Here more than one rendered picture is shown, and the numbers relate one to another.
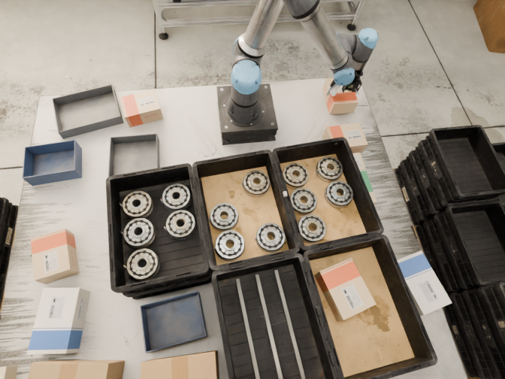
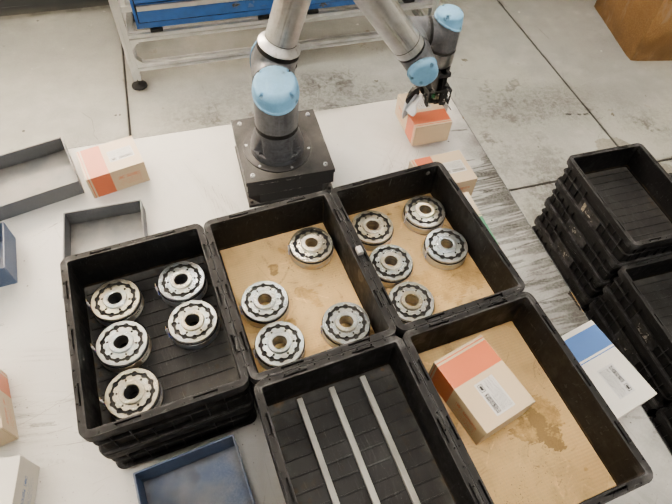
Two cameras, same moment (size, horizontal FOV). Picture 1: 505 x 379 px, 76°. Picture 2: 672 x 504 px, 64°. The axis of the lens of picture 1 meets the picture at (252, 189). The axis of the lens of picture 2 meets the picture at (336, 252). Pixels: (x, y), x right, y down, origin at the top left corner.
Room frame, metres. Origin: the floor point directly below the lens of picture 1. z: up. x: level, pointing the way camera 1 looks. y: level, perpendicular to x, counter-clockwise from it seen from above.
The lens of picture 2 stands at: (-0.19, -0.01, 1.87)
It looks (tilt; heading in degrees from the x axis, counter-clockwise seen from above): 54 degrees down; 355
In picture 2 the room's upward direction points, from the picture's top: 4 degrees clockwise
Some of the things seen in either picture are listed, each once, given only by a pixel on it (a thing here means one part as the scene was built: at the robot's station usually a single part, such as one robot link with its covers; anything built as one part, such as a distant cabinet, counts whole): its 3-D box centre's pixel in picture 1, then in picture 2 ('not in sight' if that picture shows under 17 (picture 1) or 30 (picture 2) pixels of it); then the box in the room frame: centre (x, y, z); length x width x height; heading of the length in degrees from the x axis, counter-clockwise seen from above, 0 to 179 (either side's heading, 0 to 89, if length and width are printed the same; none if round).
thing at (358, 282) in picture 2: (243, 210); (295, 289); (0.42, 0.02, 0.87); 0.40 x 0.30 x 0.11; 20
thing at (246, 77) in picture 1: (246, 81); (275, 99); (0.93, 0.08, 0.97); 0.13 x 0.12 x 0.14; 6
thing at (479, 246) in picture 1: (468, 249); (667, 334); (0.58, -1.19, 0.31); 0.40 x 0.30 x 0.34; 14
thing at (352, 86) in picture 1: (352, 76); (435, 81); (1.10, -0.37, 0.91); 0.09 x 0.08 x 0.12; 14
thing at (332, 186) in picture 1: (340, 192); (446, 245); (0.55, -0.33, 0.86); 0.10 x 0.10 x 0.01
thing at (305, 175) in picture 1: (295, 174); (372, 226); (0.60, -0.16, 0.86); 0.10 x 0.10 x 0.01
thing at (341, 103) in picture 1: (340, 95); (422, 117); (1.12, -0.36, 0.76); 0.16 x 0.12 x 0.07; 14
